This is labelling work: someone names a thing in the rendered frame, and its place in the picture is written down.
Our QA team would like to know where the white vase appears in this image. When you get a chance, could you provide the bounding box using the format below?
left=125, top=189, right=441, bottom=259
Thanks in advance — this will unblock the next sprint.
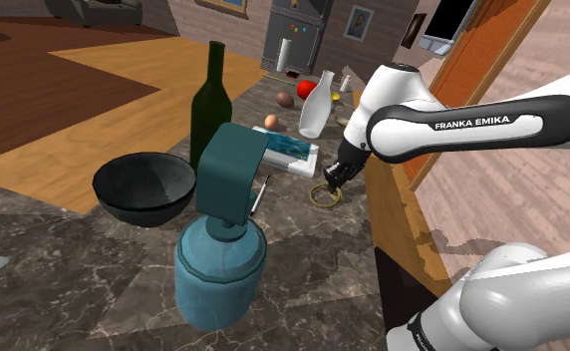
left=297, top=69, right=337, bottom=140

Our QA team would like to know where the book with blue cover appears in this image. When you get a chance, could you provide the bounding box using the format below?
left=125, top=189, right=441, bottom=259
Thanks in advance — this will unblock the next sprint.
left=251, top=125, right=321, bottom=179

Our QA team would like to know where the red apple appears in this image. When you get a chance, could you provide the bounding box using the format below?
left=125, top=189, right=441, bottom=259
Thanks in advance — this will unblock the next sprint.
left=296, top=79, right=319, bottom=102

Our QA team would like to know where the dark brown egg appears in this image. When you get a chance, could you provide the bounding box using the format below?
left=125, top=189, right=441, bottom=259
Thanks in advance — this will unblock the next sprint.
left=274, top=91, right=296, bottom=110

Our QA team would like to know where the white paper towel roll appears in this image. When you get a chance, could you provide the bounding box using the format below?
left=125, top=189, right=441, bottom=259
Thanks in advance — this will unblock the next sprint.
left=275, top=37, right=294, bottom=74

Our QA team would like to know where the grey fridge with magnets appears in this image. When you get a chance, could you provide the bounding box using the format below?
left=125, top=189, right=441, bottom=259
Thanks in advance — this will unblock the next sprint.
left=259, top=0, right=335, bottom=76

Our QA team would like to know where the framed portrait picture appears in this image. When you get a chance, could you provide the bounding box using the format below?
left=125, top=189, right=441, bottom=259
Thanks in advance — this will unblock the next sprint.
left=342, top=4, right=376, bottom=44

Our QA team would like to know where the black robot stand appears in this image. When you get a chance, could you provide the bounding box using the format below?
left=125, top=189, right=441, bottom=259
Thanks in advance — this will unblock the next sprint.
left=373, top=245, right=439, bottom=338

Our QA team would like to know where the dark green glass bottle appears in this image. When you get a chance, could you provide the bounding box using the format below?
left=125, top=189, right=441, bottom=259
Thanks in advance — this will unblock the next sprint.
left=188, top=40, right=234, bottom=173

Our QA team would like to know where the orange wooden door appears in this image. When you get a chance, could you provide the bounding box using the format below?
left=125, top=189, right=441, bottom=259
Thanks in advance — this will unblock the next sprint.
left=403, top=0, right=553, bottom=192

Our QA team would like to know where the black screen television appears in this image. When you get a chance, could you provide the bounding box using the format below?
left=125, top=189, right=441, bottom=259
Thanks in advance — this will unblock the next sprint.
left=418, top=0, right=481, bottom=57

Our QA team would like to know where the blue soap dispenser teal pump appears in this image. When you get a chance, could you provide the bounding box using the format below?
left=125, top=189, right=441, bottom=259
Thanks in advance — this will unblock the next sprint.
left=174, top=122, right=271, bottom=333

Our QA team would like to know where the black bowl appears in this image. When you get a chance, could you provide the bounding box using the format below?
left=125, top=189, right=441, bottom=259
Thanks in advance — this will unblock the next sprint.
left=92, top=151, right=198, bottom=228

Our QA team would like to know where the grey sofa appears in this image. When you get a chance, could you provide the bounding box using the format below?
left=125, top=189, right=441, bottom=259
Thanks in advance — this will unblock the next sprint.
left=43, top=0, right=144, bottom=28

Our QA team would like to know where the gold ring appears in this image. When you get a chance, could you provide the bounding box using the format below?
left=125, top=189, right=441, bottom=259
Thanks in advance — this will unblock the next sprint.
left=308, top=182, right=344, bottom=210

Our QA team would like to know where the dark framed wall picture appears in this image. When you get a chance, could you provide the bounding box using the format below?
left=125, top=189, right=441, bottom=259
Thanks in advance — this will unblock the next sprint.
left=400, top=12, right=428, bottom=50

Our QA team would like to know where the gold framed wall picture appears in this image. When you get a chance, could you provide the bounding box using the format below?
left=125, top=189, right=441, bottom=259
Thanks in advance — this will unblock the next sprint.
left=194, top=0, right=249, bottom=21

